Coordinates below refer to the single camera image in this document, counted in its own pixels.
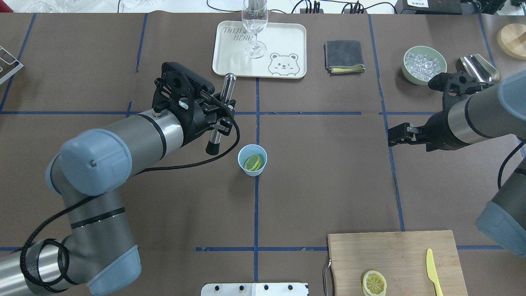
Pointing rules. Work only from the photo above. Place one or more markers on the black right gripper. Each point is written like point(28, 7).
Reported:
point(438, 134)

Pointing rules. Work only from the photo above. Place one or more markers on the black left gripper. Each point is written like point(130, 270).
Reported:
point(192, 124)

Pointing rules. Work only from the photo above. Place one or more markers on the lemon slice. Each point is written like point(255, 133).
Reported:
point(373, 283)
point(253, 163)

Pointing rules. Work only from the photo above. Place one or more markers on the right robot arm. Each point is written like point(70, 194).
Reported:
point(474, 112)

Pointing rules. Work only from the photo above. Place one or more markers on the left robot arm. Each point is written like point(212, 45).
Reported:
point(90, 241)

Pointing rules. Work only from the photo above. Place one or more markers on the light blue cup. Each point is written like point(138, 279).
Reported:
point(247, 152)

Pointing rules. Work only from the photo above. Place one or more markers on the lemon slice on board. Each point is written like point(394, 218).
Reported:
point(373, 283)

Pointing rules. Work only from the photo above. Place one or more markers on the green bowl with ice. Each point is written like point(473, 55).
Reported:
point(421, 63)

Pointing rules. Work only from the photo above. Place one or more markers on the cream bear tray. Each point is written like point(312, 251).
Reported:
point(279, 51)

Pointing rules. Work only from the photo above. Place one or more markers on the metal ice scoop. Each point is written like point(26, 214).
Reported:
point(481, 69)

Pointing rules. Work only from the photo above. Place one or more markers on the grey folded cloth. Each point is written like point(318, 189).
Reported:
point(344, 56)

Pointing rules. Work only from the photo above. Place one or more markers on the clear wine glass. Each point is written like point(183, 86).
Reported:
point(255, 19)

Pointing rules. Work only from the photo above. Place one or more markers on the wooden cutting board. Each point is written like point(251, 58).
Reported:
point(399, 256)

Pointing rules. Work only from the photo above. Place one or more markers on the black power strip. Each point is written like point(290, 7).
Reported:
point(311, 7)

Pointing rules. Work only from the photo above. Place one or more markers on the yellow plastic knife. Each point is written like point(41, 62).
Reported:
point(432, 273)

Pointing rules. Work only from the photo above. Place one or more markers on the wooden mug tree stand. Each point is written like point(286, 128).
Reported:
point(512, 40)

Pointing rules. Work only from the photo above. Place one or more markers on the crumpled clear plastic bag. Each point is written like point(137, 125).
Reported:
point(61, 6)

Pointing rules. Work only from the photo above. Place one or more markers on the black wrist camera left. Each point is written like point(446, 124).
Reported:
point(177, 82)

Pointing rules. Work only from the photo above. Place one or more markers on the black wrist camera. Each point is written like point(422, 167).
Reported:
point(456, 87)
point(177, 82)

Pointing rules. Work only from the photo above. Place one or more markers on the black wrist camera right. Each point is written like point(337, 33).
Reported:
point(456, 87)

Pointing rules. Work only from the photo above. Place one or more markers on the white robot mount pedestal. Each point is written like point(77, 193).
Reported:
point(256, 289)

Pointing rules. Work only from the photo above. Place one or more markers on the white wire cup rack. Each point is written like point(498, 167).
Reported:
point(9, 65)

